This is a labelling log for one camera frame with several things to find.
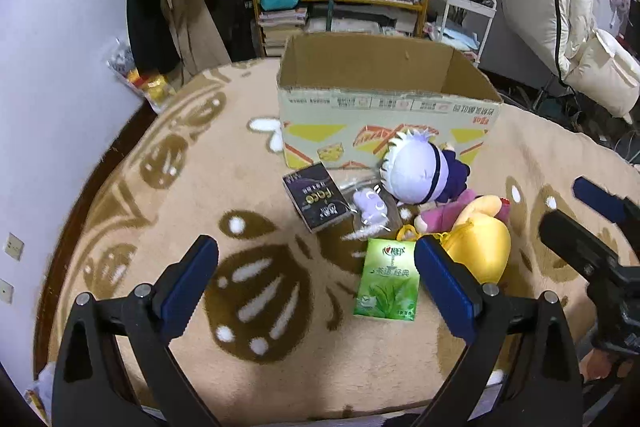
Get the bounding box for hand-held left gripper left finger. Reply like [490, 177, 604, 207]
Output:
[52, 234, 221, 427]

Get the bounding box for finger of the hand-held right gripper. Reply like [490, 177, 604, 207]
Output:
[572, 176, 640, 233]
[539, 209, 623, 282]

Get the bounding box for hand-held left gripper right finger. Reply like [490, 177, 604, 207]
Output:
[412, 234, 586, 427]

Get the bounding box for yellow plush toy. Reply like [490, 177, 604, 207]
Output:
[397, 194, 512, 285]

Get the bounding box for green tissue pack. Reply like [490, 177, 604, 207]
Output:
[353, 237, 421, 322]

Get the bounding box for small lavender plush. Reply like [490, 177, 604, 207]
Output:
[340, 179, 403, 245]

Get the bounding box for white-haired plush doll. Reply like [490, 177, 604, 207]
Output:
[378, 130, 473, 206]

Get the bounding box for printed cardboard box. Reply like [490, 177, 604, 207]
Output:
[276, 32, 503, 171]

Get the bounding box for person's right hand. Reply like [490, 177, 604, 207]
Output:
[582, 346, 621, 383]

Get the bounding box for black rectangular box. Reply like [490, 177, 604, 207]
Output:
[282, 163, 355, 234]

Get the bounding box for white trolley cart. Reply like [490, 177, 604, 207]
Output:
[427, 0, 498, 68]

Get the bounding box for clear plastic snack bag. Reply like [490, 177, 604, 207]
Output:
[106, 39, 176, 112]

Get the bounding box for light blue cloth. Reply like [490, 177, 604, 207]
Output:
[434, 27, 481, 52]

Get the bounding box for black hanging garment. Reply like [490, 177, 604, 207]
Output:
[125, 0, 181, 75]

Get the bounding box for beige hanging trousers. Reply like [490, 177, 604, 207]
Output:
[160, 0, 233, 82]

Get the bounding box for stack of books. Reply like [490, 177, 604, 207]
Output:
[258, 7, 308, 56]

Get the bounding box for pile of papers and books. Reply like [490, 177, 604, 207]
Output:
[305, 14, 418, 38]

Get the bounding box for dark hanging coat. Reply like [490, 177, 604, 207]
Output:
[212, 0, 258, 60]

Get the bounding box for wall poster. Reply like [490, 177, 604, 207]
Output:
[606, 0, 640, 32]

